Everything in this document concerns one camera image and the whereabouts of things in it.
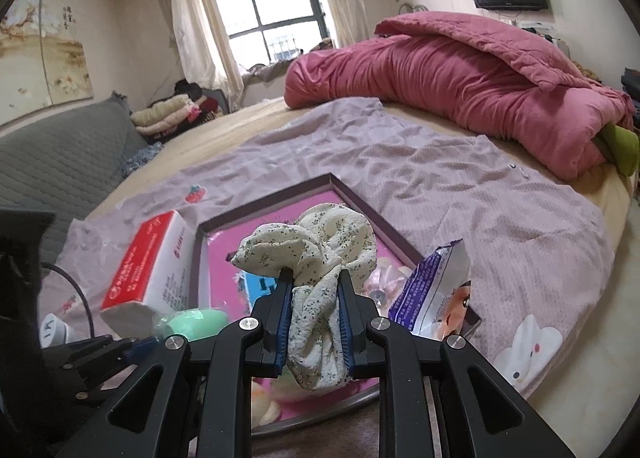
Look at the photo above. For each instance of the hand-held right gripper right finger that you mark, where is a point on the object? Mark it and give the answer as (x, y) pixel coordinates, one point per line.
(345, 318)

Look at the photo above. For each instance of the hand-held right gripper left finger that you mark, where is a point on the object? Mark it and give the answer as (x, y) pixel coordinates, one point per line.
(282, 318)

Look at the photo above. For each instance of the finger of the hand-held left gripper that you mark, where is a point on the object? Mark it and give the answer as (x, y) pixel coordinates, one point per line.
(142, 350)

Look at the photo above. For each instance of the mint green soft item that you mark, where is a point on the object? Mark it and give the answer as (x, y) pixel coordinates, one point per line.
(195, 323)

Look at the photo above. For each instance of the floral cream cloth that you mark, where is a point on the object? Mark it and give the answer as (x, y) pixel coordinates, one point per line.
(325, 238)

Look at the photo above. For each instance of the dark-framed shallow box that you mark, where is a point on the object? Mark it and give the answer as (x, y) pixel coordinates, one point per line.
(380, 225)

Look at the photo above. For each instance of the blue book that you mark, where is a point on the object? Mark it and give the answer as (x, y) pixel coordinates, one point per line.
(255, 288)

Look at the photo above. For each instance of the white power adapter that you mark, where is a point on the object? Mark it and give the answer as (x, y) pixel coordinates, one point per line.
(54, 330)

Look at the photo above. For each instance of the purple snack packet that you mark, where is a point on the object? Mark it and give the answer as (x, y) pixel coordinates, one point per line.
(425, 288)

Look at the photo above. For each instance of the red white tissue box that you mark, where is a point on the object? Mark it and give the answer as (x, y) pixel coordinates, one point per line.
(145, 263)

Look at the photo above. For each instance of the grey quilted headboard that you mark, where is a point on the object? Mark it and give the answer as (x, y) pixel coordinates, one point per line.
(60, 153)

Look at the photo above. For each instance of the lilac printed blanket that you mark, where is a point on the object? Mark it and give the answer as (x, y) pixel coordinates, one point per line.
(450, 188)

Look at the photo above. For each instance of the blue patterned cloth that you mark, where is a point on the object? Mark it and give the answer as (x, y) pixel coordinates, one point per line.
(142, 158)

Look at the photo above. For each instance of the folded cream pink clothes pile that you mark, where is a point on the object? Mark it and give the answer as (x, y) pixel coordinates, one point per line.
(160, 115)

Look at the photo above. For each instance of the dark clothes heap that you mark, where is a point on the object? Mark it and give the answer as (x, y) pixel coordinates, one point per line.
(205, 98)

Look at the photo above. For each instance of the grey cloth heap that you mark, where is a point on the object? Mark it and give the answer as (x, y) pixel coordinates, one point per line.
(270, 73)

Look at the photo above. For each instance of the pink quilt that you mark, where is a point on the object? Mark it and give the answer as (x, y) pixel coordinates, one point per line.
(450, 78)

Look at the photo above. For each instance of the dark-framed window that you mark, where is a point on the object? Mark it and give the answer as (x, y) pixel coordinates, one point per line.
(270, 3)

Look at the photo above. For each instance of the chrome metal rack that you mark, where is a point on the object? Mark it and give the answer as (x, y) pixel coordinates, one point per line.
(412, 7)

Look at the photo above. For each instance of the green pillow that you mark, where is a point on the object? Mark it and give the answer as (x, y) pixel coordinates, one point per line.
(620, 148)

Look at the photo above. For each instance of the stack of dark clothes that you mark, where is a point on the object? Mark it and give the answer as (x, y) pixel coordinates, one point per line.
(631, 98)

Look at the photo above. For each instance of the wall painting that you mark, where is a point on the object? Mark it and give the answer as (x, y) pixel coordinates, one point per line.
(40, 58)

